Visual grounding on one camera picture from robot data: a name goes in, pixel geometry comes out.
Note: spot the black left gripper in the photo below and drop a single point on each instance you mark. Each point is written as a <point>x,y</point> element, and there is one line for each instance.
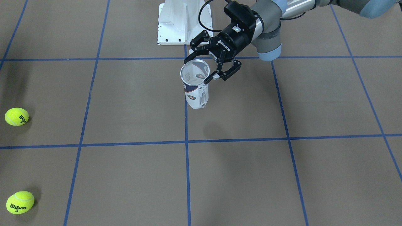
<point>236,40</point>

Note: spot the Wilson tennis ball can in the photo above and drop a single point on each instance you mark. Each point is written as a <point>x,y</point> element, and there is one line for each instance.
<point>193,75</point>

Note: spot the yellow tennis ball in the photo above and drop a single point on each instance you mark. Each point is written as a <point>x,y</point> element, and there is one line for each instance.
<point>16,116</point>
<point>20,202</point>

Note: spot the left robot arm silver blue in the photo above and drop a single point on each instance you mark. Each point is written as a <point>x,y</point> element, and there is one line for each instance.
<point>260,25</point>

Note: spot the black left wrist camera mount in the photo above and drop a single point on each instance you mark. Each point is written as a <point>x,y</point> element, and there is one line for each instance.
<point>241,15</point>

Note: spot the white pedestal column base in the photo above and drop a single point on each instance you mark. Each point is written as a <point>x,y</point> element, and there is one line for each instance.
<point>179,21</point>

